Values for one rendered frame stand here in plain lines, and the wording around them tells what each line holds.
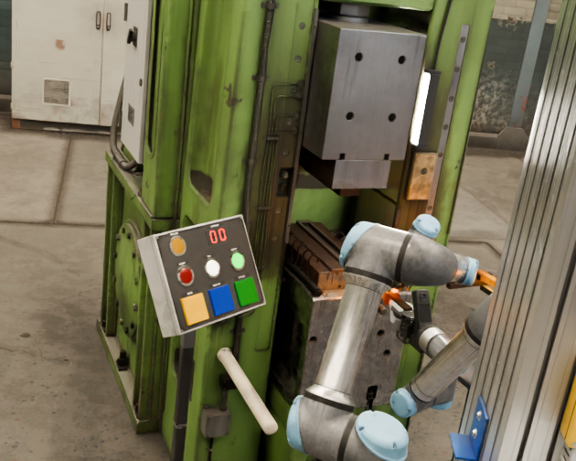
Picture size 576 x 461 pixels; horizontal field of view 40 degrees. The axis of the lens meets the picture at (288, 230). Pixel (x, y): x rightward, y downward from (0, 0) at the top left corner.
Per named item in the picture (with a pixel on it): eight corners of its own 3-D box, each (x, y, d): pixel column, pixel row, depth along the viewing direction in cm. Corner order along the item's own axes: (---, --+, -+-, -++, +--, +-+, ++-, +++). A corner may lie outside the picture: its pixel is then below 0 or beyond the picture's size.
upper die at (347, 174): (386, 188, 255) (391, 160, 252) (331, 188, 247) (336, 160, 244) (331, 152, 291) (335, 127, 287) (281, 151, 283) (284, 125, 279)
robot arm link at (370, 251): (338, 470, 165) (412, 227, 173) (273, 446, 170) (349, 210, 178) (350, 467, 176) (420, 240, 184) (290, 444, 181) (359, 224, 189)
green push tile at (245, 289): (259, 300, 232) (252, 276, 232) (241, 306, 227) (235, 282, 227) (255, 301, 233) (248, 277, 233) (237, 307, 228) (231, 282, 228)
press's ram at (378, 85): (426, 160, 257) (450, 37, 243) (321, 159, 242) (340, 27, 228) (367, 128, 293) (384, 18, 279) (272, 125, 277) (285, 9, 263)
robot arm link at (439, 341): (444, 381, 208) (451, 353, 205) (422, 361, 218) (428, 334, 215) (469, 379, 211) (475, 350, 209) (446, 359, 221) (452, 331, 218)
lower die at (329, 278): (368, 287, 267) (373, 264, 264) (315, 290, 259) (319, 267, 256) (317, 241, 303) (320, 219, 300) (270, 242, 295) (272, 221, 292)
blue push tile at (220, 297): (235, 309, 225) (228, 284, 225) (216, 315, 220) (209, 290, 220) (231, 310, 226) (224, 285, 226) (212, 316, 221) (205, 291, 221)
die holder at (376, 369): (391, 403, 284) (414, 292, 268) (296, 416, 268) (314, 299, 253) (325, 330, 331) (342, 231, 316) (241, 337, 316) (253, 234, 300)
